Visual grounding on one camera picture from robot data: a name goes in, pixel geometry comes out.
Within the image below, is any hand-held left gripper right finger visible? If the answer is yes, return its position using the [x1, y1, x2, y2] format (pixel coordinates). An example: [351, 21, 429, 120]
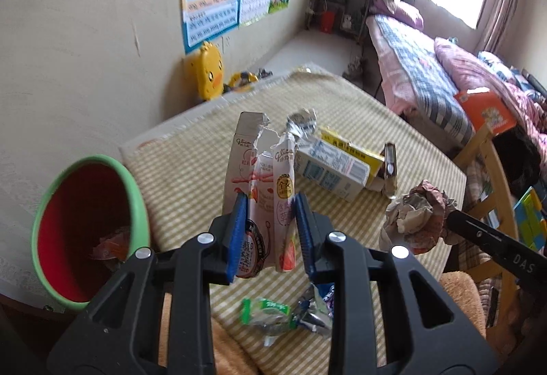
[295, 192, 501, 375]

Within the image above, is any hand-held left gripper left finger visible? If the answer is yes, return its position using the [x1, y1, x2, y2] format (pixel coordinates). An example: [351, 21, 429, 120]
[46, 192, 249, 375]

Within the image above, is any pink white snack box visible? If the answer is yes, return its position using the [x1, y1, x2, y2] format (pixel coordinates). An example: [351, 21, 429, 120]
[222, 111, 300, 279]

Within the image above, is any paper ball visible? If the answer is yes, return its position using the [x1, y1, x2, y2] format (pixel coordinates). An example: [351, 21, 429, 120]
[378, 179, 459, 254]

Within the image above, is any orange wrapper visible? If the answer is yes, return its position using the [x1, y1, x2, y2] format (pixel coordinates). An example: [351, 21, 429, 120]
[92, 226, 131, 262]

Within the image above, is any green bin with red inside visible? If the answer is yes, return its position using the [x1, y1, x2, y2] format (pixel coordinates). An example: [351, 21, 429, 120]
[31, 155, 151, 311]

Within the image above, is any blue yellow toy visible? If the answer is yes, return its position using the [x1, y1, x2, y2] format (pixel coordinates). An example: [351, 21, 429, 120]
[515, 187, 547, 250]

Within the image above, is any white blue carton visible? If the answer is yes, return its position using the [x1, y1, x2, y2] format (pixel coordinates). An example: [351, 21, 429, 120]
[295, 135, 372, 202]

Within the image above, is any wooden chair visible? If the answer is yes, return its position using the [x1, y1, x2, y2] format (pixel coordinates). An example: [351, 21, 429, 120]
[453, 123, 547, 316]

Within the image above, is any green plastic wrapper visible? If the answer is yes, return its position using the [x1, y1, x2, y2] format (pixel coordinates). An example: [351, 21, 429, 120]
[240, 297, 295, 348]

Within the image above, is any blue silver wrapper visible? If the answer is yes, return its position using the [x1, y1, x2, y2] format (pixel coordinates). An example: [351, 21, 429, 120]
[291, 283, 336, 335]

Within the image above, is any dark cloth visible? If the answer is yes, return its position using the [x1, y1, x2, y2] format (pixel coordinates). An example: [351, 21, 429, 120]
[491, 129, 541, 192]

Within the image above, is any silver foil wrapper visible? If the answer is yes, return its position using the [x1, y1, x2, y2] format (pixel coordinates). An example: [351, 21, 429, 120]
[285, 108, 320, 142]

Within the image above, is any orange book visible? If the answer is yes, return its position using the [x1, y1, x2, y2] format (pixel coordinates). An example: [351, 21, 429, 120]
[453, 87, 517, 135]

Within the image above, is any yellow toy vehicle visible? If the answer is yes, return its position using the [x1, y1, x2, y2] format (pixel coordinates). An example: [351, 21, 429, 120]
[224, 69, 260, 94]

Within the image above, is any yellow duck toy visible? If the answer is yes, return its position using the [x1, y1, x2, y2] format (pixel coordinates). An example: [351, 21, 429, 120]
[184, 41, 225, 102]

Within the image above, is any pair of shoes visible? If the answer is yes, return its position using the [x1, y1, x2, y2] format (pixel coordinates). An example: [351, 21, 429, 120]
[344, 54, 364, 81]

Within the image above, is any pink blanket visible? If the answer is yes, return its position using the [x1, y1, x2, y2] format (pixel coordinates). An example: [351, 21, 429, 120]
[433, 37, 547, 132]

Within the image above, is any bed with checked cover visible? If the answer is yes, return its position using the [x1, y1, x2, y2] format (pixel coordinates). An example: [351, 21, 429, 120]
[365, 14, 547, 145]

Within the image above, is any purple pillow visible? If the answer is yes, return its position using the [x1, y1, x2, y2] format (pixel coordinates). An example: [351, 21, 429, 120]
[370, 0, 425, 31]

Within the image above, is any dark brown wooden cabinet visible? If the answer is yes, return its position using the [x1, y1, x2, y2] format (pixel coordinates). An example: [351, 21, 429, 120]
[0, 294, 65, 375]

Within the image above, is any patterned curtain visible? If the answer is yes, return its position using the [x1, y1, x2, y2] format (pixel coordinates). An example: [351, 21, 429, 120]
[474, 0, 528, 55]

